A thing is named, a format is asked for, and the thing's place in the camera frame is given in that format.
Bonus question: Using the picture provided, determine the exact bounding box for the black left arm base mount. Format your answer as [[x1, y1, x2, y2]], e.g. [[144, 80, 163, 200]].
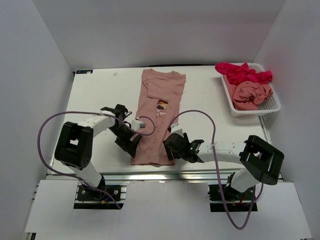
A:
[[73, 184, 127, 210]]

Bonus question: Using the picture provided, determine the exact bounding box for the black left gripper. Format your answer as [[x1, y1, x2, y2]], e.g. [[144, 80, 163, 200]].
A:
[[108, 124, 142, 158]]

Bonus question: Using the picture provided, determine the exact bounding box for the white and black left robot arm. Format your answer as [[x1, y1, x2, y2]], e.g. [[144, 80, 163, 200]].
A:
[[54, 104, 146, 200]]

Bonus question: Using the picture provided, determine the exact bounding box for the black xdof label sticker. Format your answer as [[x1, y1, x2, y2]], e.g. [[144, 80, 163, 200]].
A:
[[75, 69, 93, 75]]

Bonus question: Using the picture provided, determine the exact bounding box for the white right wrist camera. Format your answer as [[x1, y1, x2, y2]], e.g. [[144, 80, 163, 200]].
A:
[[168, 122, 184, 137]]

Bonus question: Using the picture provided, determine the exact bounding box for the coral pink t shirt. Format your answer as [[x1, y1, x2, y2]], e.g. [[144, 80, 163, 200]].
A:
[[230, 81, 273, 111]]

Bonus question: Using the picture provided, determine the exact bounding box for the white perforated plastic basket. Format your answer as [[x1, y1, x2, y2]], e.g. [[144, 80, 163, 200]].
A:
[[220, 63, 281, 117]]

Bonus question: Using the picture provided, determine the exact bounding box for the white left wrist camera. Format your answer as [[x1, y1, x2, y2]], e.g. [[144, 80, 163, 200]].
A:
[[130, 119, 146, 131]]

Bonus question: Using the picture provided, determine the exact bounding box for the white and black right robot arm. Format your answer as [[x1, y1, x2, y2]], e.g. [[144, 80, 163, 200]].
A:
[[163, 133, 285, 200]]

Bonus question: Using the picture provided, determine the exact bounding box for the magenta t shirt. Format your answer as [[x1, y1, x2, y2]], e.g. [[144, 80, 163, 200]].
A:
[[215, 62, 273, 86]]

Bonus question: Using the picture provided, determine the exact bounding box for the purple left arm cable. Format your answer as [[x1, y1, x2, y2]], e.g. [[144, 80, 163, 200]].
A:
[[36, 111, 156, 210]]

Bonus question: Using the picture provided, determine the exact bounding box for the dusty pink t shirt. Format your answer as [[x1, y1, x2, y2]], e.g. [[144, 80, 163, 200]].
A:
[[131, 68, 186, 166]]

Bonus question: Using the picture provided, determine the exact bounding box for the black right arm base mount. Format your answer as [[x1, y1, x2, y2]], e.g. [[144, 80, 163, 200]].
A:
[[207, 184, 255, 213]]

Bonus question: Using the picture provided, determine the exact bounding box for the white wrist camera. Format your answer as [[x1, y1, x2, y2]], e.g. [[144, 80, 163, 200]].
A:
[[168, 122, 184, 137], [130, 119, 146, 131]]

